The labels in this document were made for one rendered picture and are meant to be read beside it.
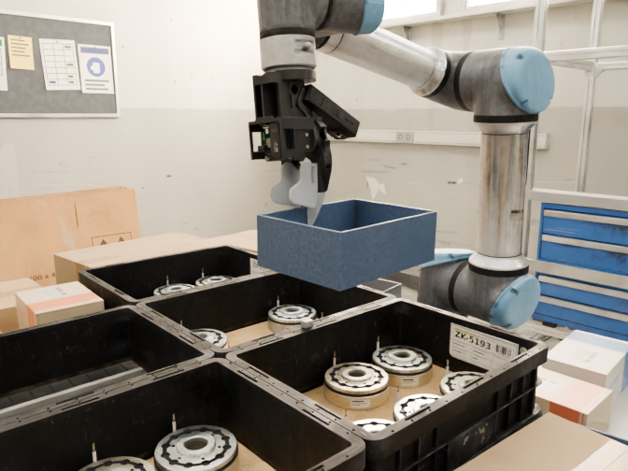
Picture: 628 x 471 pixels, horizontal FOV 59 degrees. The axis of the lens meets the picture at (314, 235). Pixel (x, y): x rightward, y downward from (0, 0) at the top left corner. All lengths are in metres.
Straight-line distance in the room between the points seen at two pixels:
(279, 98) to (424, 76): 0.42
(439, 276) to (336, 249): 0.61
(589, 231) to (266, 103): 2.11
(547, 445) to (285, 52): 0.60
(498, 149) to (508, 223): 0.14
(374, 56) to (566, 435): 0.66
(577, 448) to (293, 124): 0.54
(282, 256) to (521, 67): 0.56
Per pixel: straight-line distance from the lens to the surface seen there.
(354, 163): 4.49
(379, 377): 0.92
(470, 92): 1.11
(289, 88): 0.77
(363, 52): 1.01
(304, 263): 0.68
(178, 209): 4.31
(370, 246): 0.67
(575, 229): 2.72
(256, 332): 1.17
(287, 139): 0.74
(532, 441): 0.81
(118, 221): 3.89
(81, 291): 1.21
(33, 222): 3.70
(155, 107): 4.18
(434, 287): 1.23
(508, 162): 1.10
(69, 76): 3.92
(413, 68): 1.08
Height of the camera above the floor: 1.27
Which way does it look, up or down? 12 degrees down
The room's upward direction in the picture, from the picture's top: straight up
